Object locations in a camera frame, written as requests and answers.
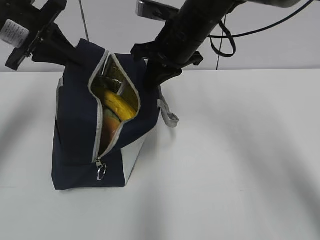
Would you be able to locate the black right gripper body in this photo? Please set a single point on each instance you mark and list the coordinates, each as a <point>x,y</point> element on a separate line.
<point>174,50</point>

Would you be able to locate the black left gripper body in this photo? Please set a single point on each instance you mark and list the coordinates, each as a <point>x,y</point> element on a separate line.
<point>19,28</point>

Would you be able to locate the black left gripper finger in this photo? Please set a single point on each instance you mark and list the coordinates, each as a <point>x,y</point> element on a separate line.
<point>53,47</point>
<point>53,10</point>

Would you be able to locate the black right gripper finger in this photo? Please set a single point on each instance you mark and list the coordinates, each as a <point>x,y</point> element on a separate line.
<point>158,73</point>

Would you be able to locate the yellow banana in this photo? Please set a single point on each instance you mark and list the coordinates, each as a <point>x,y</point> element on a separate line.
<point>118,105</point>

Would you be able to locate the green lid glass container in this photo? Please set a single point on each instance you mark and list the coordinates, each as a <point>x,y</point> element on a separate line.
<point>98,86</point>

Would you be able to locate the brown bread loaf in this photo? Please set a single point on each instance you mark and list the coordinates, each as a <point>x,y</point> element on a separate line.
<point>109,127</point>

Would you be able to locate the navy blue lunch bag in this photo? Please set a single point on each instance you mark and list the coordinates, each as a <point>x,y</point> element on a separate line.
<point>77,161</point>

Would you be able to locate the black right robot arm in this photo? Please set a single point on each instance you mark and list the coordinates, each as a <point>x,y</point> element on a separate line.
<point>185,30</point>

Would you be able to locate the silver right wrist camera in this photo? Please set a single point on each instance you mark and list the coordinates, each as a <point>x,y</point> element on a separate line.
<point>153,10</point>

